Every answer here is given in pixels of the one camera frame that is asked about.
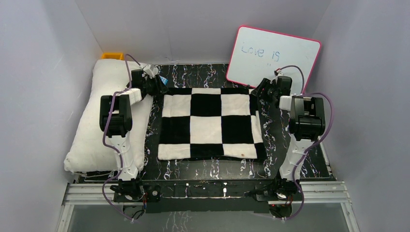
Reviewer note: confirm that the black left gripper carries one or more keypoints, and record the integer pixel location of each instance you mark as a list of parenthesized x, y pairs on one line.
[(155, 86)]

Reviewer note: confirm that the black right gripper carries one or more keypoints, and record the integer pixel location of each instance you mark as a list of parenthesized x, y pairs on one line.
[(265, 83)]

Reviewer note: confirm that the black white checkered pillowcase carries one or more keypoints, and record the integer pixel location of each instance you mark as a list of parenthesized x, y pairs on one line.
[(199, 123)]

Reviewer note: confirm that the white pillow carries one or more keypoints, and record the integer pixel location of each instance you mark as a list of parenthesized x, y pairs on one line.
[(88, 154)]

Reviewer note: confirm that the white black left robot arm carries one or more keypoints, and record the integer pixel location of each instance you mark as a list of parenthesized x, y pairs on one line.
[(115, 121)]

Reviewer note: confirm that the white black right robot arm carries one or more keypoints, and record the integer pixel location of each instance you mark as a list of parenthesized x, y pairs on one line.
[(306, 125)]

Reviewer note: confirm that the blue white pillow tag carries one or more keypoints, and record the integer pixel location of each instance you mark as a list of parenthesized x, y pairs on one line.
[(164, 80)]

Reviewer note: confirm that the pink framed whiteboard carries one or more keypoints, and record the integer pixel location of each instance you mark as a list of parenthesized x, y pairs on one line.
[(257, 53)]

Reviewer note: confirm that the yellow plastic bin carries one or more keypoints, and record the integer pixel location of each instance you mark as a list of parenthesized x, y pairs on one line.
[(118, 56)]

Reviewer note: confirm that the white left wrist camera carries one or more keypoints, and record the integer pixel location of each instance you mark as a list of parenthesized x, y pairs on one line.
[(151, 70)]

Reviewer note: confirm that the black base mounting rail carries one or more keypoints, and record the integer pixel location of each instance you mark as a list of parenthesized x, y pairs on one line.
[(206, 195)]

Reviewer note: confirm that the aluminium frame rail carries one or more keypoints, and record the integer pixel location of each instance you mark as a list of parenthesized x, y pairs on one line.
[(312, 192)]

